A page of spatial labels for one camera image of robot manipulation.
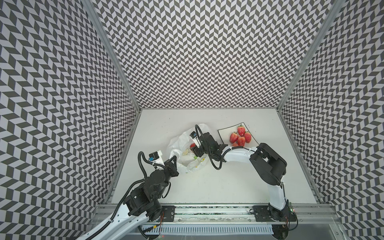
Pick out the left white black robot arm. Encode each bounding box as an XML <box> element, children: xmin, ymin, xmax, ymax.
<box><xmin>78</xmin><ymin>151</ymin><xmax>179</xmax><ymax>240</ymax></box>

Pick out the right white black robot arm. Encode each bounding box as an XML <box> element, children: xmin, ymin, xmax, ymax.
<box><xmin>190</xmin><ymin>125</ymin><xmax>299</xmax><ymax>226</ymax></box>

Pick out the black mounting plate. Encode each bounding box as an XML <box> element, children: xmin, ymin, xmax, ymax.
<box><xmin>159</xmin><ymin>205</ymin><xmax>176</xmax><ymax>223</ymax></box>
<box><xmin>249</xmin><ymin>205</ymin><xmax>298</xmax><ymax>223</ymax></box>

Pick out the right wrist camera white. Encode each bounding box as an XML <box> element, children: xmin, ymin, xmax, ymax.
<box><xmin>190</xmin><ymin>131</ymin><xmax>201</xmax><ymax>148</ymax></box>

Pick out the dark red fake fruit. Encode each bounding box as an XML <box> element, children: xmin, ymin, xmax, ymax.
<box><xmin>244</xmin><ymin>132</ymin><xmax>252</xmax><ymax>143</ymax></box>

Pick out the white vented strip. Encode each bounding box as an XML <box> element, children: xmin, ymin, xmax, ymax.
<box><xmin>146</xmin><ymin>225</ymin><xmax>274</xmax><ymax>236</ymax></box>

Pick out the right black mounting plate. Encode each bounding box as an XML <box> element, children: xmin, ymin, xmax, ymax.
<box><xmin>249</xmin><ymin>205</ymin><xmax>298</xmax><ymax>223</ymax></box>

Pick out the red fake strawberry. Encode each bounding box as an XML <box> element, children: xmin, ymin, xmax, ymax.
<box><xmin>237</xmin><ymin>137</ymin><xmax>246</xmax><ymax>147</ymax></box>
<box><xmin>230</xmin><ymin>132</ymin><xmax>239</xmax><ymax>144</ymax></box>

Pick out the white plastic bag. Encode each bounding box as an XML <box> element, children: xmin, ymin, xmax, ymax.
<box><xmin>165</xmin><ymin>127</ymin><xmax>210</xmax><ymax>174</ymax></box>

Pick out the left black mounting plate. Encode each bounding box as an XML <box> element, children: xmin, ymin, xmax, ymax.
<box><xmin>159</xmin><ymin>205</ymin><xmax>176</xmax><ymax>223</ymax></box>

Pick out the white square plate black rim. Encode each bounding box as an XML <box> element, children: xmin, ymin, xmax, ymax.
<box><xmin>218</xmin><ymin>122</ymin><xmax>259</xmax><ymax>148</ymax></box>

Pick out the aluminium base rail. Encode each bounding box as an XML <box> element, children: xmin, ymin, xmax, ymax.
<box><xmin>92</xmin><ymin>203</ymin><xmax>343</xmax><ymax>226</ymax></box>

